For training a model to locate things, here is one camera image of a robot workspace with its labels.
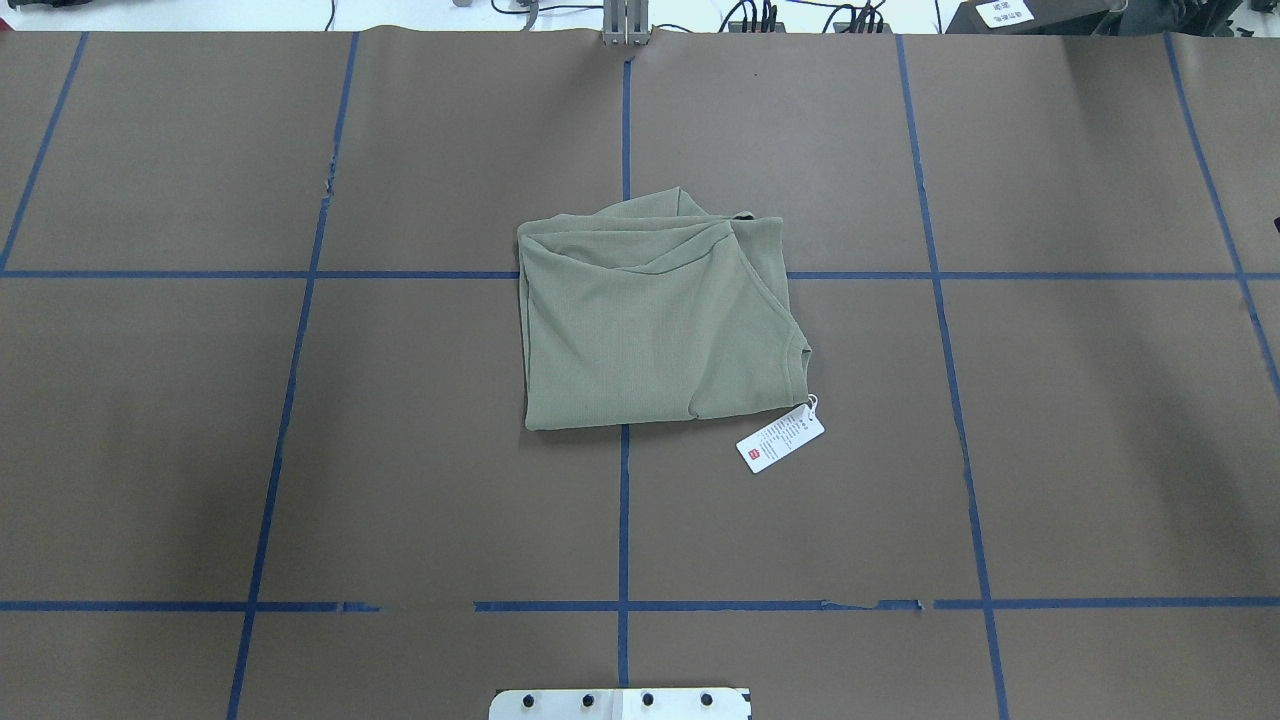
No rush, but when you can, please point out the olive green long-sleeve shirt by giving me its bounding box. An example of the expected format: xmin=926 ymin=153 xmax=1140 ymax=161
xmin=515 ymin=187 xmax=812 ymax=430

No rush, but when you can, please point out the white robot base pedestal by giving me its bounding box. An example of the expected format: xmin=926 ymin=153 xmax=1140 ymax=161
xmin=488 ymin=687 xmax=753 ymax=719

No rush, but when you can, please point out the black box with label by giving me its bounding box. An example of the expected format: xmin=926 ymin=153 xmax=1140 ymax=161
xmin=943 ymin=1 xmax=1129 ymax=36

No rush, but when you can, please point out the aluminium frame post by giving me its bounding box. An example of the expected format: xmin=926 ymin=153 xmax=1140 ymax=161
xmin=600 ymin=0 xmax=652 ymax=46

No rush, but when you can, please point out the white shirt neck tag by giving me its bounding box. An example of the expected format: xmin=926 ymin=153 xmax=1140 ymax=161
xmin=735 ymin=395 xmax=826 ymax=474

